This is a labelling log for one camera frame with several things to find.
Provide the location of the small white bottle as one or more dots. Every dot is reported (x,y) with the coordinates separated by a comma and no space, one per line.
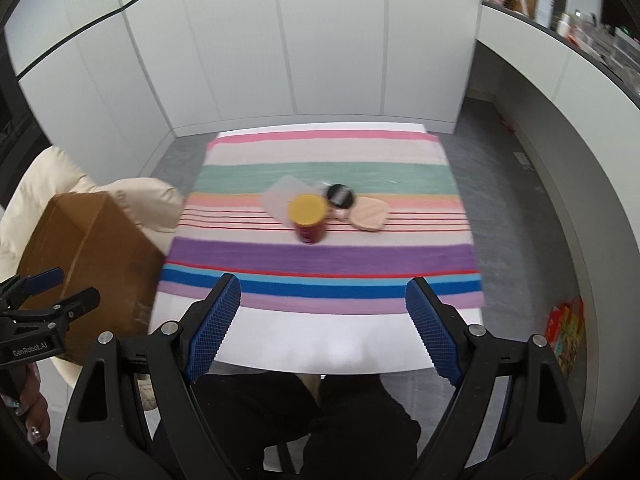
(563,24)

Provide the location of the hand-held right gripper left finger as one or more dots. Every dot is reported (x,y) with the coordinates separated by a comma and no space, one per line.
(220,320)

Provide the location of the brown cardboard box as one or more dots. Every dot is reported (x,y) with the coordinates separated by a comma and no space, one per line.
(90,240)

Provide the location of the person's left hand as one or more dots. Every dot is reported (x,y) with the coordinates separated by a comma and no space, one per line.
(34,410)

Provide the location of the cream padded armchair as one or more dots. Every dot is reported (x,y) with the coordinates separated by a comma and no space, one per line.
(45,175)

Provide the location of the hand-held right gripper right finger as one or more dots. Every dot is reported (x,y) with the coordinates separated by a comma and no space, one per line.
(435,330)

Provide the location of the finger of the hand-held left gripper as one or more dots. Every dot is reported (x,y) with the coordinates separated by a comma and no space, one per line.
(42,279)
(75,302)

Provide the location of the colourful boxes on floor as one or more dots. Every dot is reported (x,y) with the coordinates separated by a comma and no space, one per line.
(567,335)

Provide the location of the beige powder puff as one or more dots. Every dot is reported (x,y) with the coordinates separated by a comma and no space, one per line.
(369,214)

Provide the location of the small pink makeup sponge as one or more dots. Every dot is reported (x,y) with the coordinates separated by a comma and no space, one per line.
(341,215)

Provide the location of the row of clear containers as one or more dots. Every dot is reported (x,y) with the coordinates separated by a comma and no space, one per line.
(605,45)

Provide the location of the clear plastic case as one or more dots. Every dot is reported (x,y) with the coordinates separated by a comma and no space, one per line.
(279,197)

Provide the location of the striped colourful cloth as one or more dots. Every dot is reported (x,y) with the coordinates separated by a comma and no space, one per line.
(320,255)

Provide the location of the yellow-lidded jar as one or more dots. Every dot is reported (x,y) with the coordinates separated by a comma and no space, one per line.
(310,227)

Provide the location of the dark glass panel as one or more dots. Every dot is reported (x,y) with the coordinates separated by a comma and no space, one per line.
(15,135)

